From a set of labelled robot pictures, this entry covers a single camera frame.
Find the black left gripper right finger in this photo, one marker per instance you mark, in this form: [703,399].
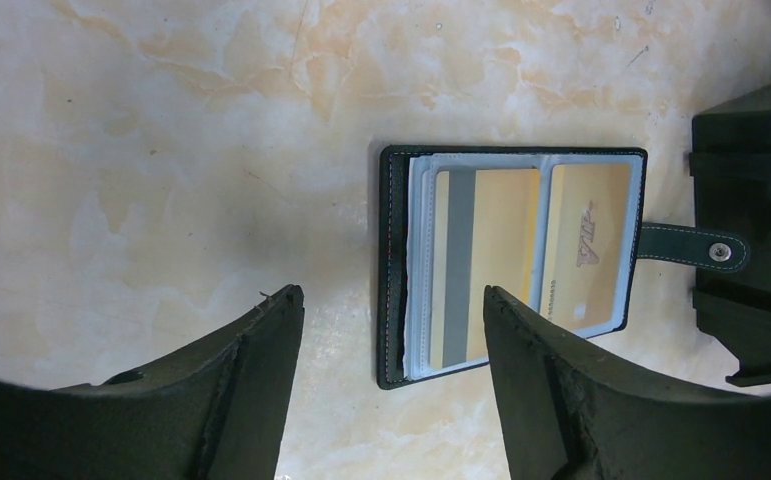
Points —
[572,410]

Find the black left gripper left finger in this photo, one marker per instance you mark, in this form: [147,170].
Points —
[213,409]

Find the gold credit card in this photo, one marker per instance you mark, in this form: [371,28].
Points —
[586,222]
[483,234]

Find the black plastic card box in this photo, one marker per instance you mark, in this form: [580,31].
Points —
[730,162]

